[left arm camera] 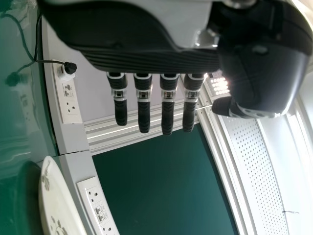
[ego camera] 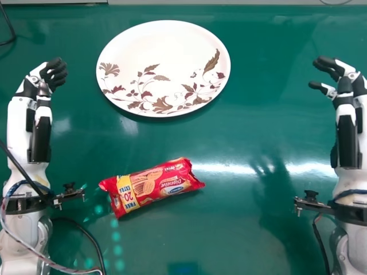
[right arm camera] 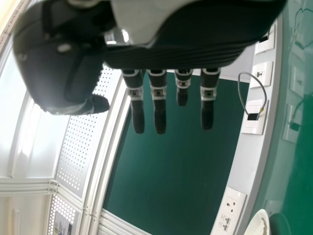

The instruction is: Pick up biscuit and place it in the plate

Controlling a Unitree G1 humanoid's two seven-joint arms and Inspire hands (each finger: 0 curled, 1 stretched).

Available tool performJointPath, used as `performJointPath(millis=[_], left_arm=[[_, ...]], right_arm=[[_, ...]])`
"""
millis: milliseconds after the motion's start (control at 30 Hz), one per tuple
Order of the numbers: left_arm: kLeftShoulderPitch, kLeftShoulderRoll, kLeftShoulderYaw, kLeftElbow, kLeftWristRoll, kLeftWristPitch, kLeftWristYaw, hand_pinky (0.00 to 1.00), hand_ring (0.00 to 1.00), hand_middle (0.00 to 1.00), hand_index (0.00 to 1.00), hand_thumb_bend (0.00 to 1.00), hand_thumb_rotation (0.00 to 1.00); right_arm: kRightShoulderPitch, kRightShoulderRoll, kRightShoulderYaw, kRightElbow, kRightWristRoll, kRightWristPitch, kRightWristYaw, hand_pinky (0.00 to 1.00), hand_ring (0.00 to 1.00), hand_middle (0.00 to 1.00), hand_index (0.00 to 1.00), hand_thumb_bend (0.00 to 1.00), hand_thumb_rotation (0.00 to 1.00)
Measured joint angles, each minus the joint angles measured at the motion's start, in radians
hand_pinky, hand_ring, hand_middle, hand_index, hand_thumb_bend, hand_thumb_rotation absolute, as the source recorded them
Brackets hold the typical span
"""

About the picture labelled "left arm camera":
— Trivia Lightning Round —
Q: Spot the aluminium frame rail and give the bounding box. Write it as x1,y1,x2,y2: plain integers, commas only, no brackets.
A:
84,107,204,150

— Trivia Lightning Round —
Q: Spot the white socket strip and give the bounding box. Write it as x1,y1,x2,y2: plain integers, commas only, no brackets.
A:
76,178,121,235
52,59,83,124

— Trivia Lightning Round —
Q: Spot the black plug with cable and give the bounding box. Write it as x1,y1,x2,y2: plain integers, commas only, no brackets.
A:
34,12,78,76

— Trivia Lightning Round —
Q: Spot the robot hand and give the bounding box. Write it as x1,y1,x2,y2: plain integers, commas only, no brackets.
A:
38,0,313,136

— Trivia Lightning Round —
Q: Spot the white perforated cable duct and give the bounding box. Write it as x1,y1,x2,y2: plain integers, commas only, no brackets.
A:
207,71,292,235

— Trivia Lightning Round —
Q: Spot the white plug adapter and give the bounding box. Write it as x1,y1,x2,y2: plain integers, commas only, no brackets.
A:
57,65,75,83

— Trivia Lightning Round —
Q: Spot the white plate brown leaf pattern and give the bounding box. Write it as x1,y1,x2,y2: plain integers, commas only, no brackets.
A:
38,156,86,235

